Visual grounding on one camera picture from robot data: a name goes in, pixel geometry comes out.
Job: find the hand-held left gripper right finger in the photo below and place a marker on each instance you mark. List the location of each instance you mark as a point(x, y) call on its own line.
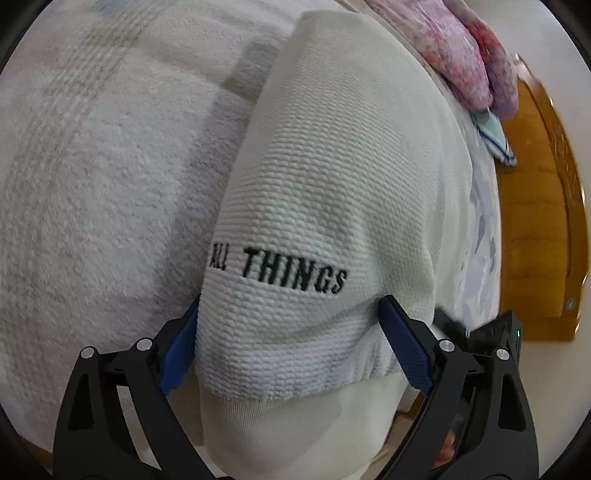
point(408, 344)

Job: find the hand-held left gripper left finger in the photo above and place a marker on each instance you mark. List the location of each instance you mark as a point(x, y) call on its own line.
point(178, 353)

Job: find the white knit sweater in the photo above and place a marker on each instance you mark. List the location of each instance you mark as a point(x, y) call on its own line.
point(341, 221)

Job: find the floral print bedsheet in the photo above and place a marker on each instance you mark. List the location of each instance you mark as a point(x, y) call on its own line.
point(482, 249)

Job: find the white fluffy blanket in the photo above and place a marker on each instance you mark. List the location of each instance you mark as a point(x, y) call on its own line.
point(115, 184)

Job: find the light blue cloth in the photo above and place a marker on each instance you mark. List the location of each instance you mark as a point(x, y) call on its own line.
point(495, 136)

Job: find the pink floral quilt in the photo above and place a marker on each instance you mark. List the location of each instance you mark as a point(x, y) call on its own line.
point(457, 50)

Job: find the wooden bed frame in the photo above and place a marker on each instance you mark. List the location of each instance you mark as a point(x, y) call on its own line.
point(535, 221)

